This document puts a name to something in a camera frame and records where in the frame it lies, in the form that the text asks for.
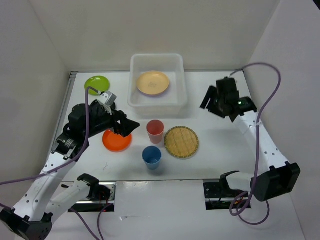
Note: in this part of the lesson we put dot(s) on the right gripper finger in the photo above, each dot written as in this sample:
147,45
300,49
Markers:
220,112
209,101

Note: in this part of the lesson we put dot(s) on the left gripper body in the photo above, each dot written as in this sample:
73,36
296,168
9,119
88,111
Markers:
102,123

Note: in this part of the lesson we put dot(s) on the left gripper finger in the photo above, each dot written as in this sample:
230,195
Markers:
125,127
118,117

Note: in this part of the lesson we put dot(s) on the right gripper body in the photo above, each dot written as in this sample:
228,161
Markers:
220,100

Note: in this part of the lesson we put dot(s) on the purple plate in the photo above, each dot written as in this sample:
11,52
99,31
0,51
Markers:
163,93

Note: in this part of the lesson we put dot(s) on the round bamboo mat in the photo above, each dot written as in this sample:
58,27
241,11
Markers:
181,142

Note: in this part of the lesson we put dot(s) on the beige plate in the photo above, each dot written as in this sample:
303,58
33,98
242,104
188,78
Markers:
152,83

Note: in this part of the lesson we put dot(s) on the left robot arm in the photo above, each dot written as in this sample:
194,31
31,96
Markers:
32,218

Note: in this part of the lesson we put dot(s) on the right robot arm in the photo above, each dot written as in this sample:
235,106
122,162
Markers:
276,176

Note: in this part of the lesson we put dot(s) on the clear plastic bin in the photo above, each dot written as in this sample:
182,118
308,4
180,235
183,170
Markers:
169,105

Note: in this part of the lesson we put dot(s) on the orange plate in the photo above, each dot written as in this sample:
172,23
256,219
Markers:
115,142

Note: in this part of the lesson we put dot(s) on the pink plastic cup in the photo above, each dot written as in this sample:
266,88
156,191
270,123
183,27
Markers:
155,129

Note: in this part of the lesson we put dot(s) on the green plate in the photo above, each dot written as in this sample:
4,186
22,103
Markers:
100,83

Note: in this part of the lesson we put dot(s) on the blue plastic cup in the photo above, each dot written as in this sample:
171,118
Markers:
151,156

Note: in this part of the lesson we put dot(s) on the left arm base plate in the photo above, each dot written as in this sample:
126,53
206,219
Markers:
104,198

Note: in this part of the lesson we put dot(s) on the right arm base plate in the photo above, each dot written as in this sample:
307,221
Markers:
217,198

